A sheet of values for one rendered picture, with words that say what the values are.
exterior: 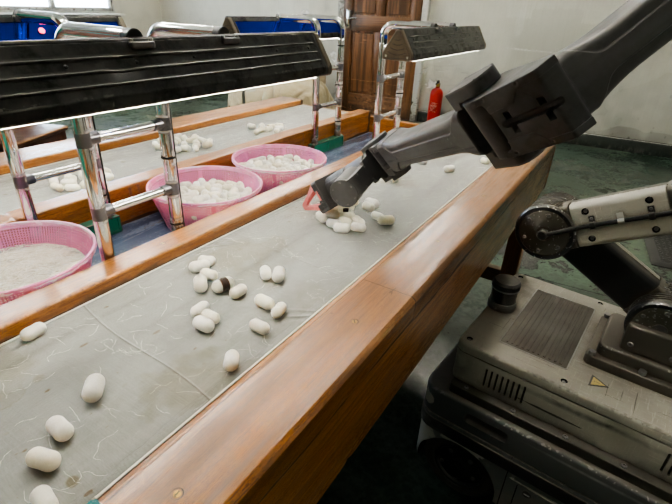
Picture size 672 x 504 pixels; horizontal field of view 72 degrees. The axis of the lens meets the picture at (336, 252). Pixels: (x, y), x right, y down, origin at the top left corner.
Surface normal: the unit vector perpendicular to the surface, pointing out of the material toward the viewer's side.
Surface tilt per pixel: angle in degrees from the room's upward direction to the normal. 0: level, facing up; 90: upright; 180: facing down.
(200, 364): 0
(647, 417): 0
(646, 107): 90
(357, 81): 90
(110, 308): 0
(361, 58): 90
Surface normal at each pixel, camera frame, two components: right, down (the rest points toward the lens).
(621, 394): 0.04, -0.88
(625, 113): -0.47, 0.40
